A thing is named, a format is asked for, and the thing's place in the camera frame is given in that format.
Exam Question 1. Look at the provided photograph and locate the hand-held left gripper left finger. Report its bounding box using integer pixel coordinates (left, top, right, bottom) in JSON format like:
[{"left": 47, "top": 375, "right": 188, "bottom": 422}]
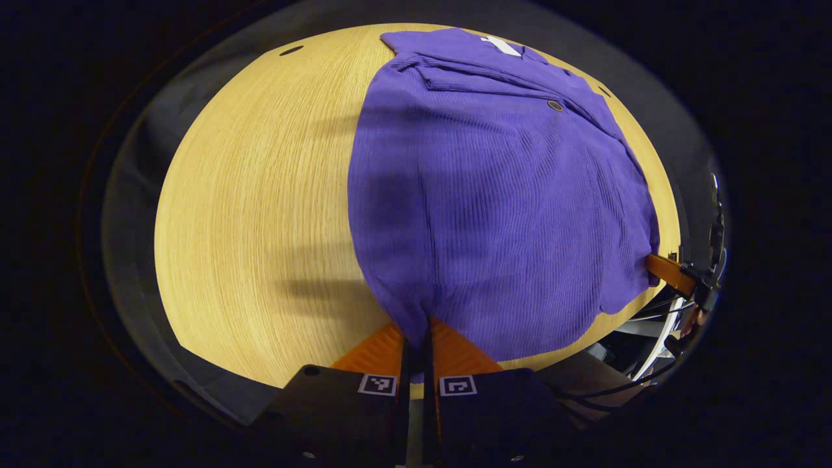
[{"left": 246, "top": 322, "right": 410, "bottom": 468}]

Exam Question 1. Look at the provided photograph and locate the white and black frame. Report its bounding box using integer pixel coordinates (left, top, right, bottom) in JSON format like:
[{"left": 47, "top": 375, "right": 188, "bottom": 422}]
[{"left": 627, "top": 296, "right": 686, "bottom": 383}]

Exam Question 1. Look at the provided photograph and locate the purple button shirt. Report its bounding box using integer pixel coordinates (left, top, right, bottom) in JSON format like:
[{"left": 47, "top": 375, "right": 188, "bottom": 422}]
[{"left": 346, "top": 27, "right": 661, "bottom": 384}]

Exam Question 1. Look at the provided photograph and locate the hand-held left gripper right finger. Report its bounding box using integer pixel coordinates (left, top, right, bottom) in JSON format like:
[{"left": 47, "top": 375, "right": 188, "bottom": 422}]
[{"left": 424, "top": 317, "right": 576, "bottom": 468}]

